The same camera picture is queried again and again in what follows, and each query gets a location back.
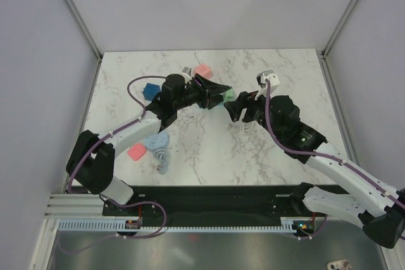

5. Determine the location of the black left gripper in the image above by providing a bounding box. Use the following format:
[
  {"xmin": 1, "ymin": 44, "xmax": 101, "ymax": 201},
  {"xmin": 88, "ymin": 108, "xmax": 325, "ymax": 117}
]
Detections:
[{"xmin": 174, "ymin": 73, "xmax": 230, "ymax": 111}]

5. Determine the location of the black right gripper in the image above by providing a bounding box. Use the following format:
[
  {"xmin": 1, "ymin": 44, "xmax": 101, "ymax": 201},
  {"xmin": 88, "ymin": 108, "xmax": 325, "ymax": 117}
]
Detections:
[{"xmin": 223, "ymin": 87, "xmax": 284, "ymax": 140}]

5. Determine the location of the green cube plug adapter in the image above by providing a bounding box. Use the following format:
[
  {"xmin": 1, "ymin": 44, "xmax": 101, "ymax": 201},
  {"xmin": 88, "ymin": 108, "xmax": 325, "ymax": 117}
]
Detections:
[{"xmin": 222, "ymin": 88, "xmax": 235, "ymax": 102}]

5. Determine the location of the pink plug adapter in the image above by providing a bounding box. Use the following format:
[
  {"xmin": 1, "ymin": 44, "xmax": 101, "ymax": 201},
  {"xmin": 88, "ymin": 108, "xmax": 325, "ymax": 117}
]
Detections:
[{"xmin": 127, "ymin": 143, "xmax": 147, "ymax": 161}]

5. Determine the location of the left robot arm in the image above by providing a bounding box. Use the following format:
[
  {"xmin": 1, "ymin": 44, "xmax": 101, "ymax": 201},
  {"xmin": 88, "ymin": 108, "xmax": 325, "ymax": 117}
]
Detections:
[{"xmin": 66, "ymin": 73, "xmax": 230, "ymax": 215}]

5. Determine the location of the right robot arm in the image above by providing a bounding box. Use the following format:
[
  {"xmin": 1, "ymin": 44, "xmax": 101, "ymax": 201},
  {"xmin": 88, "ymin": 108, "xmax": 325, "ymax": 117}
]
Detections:
[{"xmin": 225, "ymin": 92, "xmax": 404, "ymax": 249}]

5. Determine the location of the pink cube socket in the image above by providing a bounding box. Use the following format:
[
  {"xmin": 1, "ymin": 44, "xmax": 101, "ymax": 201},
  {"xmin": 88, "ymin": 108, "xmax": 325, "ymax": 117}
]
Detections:
[{"xmin": 194, "ymin": 64, "xmax": 213, "ymax": 79}]

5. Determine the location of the blue cube socket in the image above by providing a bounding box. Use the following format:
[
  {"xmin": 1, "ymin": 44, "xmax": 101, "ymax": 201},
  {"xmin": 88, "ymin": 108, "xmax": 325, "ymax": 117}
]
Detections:
[{"xmin": 142, "ymin": 83, "xmax": 161, "ymax": 101}]

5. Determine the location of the light blue round socket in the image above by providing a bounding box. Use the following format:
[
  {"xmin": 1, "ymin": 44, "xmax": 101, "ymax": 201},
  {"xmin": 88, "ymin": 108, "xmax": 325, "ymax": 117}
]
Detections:
[{"xmin": 142, "ymin": 131, "xmax": 170, "ymax": 152}]

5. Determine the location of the white coiled power cable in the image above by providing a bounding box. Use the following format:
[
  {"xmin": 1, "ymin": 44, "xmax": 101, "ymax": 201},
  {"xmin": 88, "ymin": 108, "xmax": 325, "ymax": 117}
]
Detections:
[{"xmin": 225, "ymin": 121, "xmax": 257, "ymax": 135}]

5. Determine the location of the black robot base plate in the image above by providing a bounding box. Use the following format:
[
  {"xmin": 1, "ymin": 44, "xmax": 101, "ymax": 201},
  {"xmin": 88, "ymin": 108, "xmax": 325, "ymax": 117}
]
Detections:
[{"xmin": 103, "ymin": 185, "xmax": 313, "ymax": 226}]

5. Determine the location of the white slotted cable duct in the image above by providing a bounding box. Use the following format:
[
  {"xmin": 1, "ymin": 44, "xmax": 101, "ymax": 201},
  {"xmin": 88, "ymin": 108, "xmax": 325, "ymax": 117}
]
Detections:
[{"xmin": 58, "ymin": 219, "xmax": 297, "ymax": 233}]

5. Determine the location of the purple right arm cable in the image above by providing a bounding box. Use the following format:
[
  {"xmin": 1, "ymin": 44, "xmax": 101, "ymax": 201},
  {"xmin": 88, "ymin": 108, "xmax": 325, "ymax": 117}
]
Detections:
[{"xmin": 264, "ymin": 78, "xmax": 405, "ymax": 242}]

